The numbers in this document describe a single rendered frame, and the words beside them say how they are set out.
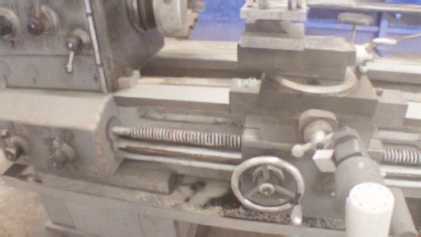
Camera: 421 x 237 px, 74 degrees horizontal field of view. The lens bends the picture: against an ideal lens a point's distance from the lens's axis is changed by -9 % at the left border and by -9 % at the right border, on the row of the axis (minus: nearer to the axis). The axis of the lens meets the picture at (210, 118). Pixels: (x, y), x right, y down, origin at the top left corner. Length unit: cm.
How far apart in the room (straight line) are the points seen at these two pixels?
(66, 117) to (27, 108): 19
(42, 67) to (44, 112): 17
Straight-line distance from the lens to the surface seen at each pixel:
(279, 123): 83
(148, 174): 129
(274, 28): 86
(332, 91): 84
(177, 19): 107
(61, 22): 110
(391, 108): 101
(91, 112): 109
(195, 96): 103
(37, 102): 125
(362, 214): 49
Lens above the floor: 130
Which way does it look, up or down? 31 degrees down
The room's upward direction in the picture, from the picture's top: 3 degrees counter-clockwise
